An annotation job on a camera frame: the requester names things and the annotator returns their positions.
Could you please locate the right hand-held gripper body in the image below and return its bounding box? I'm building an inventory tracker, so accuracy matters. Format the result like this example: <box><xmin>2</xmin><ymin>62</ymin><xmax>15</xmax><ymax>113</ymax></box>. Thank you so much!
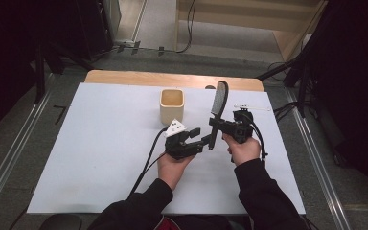
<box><xmin>224</xmin><ymin>108</ymin><xmax>255</xmax><ymax>144</ymax></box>

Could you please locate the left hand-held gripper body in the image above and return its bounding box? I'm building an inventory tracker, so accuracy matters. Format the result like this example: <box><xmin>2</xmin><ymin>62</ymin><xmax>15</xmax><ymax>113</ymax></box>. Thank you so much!
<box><xmin>163</xmin><ymin>118</ymin><xmax>205</xmax><ymax>161</ymax></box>

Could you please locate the grey spatula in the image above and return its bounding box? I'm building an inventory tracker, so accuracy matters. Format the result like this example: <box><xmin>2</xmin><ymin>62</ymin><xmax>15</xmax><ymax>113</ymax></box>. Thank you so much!
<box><xmin>208</xmin><ymin>80</ymin><xmax>230</xmax><ymax>151</ymax></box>

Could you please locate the cream square cup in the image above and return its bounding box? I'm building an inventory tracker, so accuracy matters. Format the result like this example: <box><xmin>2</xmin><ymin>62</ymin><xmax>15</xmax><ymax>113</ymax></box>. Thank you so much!
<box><xmin>159</xmin><ymin>88</ymin><xmax>185</xmax><ymax>127</ymax></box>

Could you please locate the person's right hand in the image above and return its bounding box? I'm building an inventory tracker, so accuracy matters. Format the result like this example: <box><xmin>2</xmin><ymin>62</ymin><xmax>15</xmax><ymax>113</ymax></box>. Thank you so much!
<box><xmin>222</xmin><ymin>133</ymin><xmax>262</xmax><ymax>167</ymax></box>

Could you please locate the person's left hand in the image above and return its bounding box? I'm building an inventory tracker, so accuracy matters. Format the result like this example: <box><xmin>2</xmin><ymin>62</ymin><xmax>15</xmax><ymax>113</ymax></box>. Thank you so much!
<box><xmin>157</xmin><ymin>152</ymin><xmax>196</xmax><ymax>192</ymax></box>

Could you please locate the white flat stick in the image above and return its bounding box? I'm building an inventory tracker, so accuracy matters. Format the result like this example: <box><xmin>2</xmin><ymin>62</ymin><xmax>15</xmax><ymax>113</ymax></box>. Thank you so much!
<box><xmin>234</xmin><ymin>103</ymin><xmax>272</xmax><ymax>112</ymax></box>

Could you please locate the white board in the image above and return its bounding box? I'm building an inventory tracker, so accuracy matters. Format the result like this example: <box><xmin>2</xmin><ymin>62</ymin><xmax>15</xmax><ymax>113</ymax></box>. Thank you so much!
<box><xmin>27</xmin><ymin>81</ymin><xmax>307</xmax><ymax>216</ymax></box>

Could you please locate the black metal stand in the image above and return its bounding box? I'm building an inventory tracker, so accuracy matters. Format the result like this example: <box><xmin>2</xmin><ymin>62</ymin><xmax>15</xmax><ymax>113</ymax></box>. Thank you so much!
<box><xmin>33</xmin><ymin>37</ymin><xmax>94</xmax><ymax>104</ymax></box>
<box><xmin>257</xmin><ymin>47</ymin><xmax>320</xmax><ymax>119</ymax></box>

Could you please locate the light wooden shelf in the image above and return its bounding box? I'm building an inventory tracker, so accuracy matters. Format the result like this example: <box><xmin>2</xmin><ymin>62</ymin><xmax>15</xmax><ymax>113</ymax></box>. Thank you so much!
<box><xmin>174</xmin><ymin>0</ymin><xmax>329</xmax><ymax>62</ymax></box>

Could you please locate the black round seat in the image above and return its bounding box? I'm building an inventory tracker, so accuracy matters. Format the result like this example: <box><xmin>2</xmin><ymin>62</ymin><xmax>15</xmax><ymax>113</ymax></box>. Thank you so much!
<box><xmin>39</xmin><ymin>213</ymin><xmax>83</xmax><ymax>230</ymax></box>

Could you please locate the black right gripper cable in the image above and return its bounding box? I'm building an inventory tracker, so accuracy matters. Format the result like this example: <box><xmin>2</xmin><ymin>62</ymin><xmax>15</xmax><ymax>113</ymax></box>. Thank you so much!
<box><xmin>242</xmin><ymin>112</ymin><xmax>268</xmax><ymax>161</ymax></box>

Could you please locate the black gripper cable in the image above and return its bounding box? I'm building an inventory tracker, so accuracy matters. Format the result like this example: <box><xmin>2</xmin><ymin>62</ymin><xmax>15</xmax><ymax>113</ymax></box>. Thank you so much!
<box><xmin>127</xmin><ymin>126</ymin><xmax>170</xmax><ymax>199</ymax></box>
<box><xmin>242</xmin><ymin>112</ymin><xmax>268</xmax><ymax>161</ymax></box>

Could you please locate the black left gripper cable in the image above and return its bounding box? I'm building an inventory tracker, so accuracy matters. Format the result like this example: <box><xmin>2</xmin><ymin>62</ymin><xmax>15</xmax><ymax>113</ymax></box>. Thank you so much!
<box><xmin>127</xmin><ymin>126</ymin><xmax>170</xmax><ymax>199</ymax></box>

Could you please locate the black hanging cable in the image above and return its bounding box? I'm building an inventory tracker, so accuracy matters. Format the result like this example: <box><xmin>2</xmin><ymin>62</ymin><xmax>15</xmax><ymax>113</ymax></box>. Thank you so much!
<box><xmin>175</xmin><ymin>0</ymin><xmax>196</xmax><ymax>55</ymax></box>

